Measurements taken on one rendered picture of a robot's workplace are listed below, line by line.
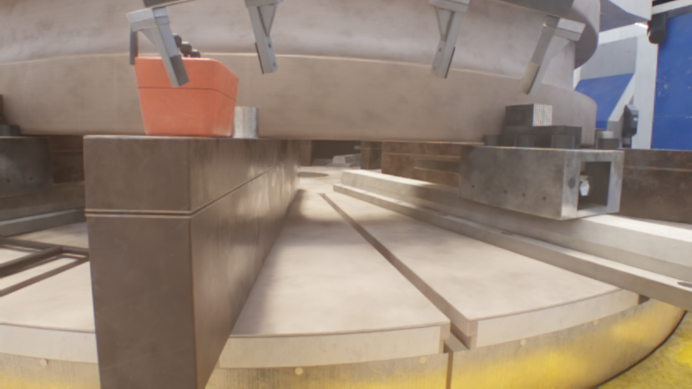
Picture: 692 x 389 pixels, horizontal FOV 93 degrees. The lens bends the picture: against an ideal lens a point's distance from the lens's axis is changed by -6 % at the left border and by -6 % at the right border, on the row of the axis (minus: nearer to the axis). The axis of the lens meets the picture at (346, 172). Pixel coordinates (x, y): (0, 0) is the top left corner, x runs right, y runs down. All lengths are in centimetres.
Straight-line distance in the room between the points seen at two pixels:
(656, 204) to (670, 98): 326
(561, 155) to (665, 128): 438
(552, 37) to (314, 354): 67
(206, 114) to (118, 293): 29
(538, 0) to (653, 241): 87
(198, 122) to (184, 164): 14
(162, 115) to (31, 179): 114
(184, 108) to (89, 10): 117
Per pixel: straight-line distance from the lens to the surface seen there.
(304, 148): 486
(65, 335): 91
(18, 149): 171
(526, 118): 145
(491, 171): 138
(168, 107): 64
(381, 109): 123
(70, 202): 191
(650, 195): 242
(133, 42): 66
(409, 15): 151
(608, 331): 130
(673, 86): 559
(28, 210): 183
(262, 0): 46
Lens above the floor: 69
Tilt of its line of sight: 5 degrees down
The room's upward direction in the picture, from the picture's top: 1 degrees clockwise
